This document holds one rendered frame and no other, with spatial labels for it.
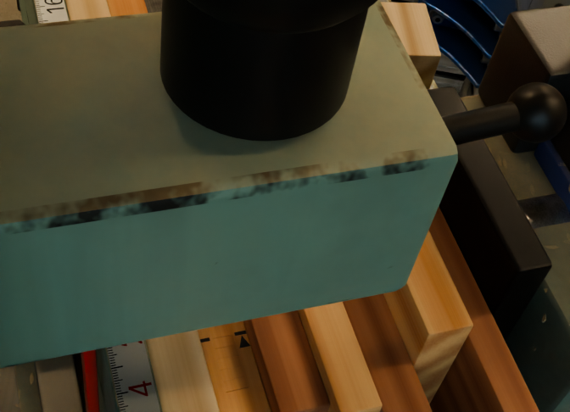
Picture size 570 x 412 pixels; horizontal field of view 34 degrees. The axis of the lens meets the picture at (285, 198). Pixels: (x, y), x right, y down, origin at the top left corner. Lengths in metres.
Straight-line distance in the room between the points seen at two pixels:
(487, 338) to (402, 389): 0.04
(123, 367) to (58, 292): 0.09
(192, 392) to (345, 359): 0.06
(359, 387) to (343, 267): 0.07
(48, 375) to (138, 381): 0.17
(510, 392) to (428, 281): 0.05
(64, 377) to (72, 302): 0.23
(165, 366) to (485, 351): 0.11
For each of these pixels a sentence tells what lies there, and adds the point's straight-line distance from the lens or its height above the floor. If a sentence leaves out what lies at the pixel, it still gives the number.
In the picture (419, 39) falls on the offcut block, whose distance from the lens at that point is 0.48.
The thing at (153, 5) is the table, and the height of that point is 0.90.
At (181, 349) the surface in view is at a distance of 0.34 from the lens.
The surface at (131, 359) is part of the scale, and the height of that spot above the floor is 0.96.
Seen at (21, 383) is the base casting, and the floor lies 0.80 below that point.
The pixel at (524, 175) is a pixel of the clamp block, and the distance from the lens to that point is 0.41.
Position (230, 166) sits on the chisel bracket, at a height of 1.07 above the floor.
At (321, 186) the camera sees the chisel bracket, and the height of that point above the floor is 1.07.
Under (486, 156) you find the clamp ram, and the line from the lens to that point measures 0.36.
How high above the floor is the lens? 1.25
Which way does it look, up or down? 51 degrees down
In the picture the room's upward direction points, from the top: 12 degrees clockwise
